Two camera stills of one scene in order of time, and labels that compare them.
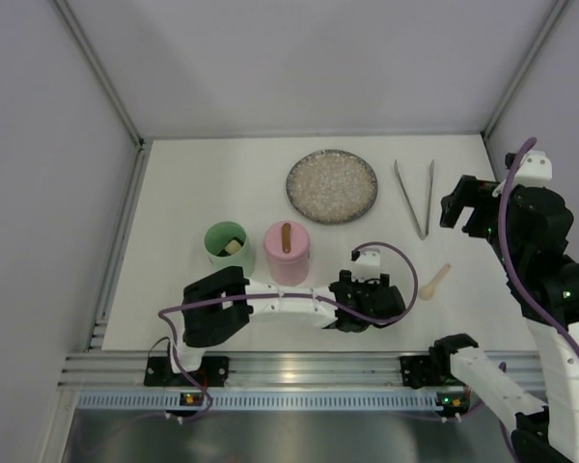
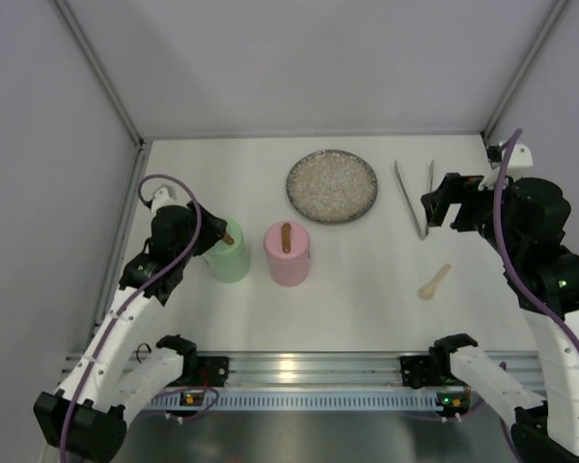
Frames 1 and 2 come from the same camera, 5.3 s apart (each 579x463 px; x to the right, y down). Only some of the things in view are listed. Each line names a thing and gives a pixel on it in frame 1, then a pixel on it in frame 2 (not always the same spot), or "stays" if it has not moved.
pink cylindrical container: [289, 273] stays
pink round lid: [287, 241] stays
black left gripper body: [359, 286] to [208, 234]
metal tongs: [416, 221] stays
